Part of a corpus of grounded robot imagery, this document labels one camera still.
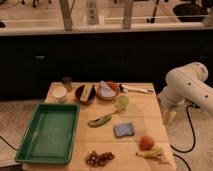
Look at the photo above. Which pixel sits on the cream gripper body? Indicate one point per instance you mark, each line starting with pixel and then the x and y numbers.
pixel 169 115

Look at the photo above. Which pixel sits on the blue sponge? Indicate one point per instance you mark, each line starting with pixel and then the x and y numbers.
pixel 125 129

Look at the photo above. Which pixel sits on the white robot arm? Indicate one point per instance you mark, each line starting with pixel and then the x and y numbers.
pixel 185 83

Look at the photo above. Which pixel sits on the green plastic tray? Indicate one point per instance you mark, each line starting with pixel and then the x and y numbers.
pixel 50 134

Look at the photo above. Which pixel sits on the red peach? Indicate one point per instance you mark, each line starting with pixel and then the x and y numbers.
pixel 146 142

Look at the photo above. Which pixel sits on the yellow banana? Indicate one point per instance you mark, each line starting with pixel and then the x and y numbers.
pixel 153 153

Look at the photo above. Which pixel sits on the orange plate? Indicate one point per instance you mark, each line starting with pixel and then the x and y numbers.
pixel 113 86

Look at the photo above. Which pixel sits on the green pepper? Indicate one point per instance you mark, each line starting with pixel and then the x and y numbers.
pixel 99 122

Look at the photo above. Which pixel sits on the dark brown bowl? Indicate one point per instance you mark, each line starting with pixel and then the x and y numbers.
pixel 78 93

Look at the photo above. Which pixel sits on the wooden block in bowl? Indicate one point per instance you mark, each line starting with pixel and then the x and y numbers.
pixel 86 93

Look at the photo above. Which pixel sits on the bunch of brown grapes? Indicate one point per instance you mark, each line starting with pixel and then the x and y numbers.
pixel 94 159

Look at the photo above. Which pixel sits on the white cup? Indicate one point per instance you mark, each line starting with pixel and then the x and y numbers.
pixel 60 93

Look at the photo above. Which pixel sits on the white handled knife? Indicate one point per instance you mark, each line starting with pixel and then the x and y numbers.
pixel 126 88

